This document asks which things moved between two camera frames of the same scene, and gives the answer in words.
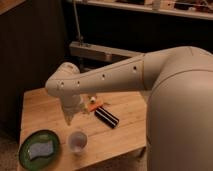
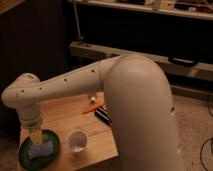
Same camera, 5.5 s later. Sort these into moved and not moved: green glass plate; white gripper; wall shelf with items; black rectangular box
Moved: white gripper
Not moved: wall shelf with items; green glass plate; black rectangular box
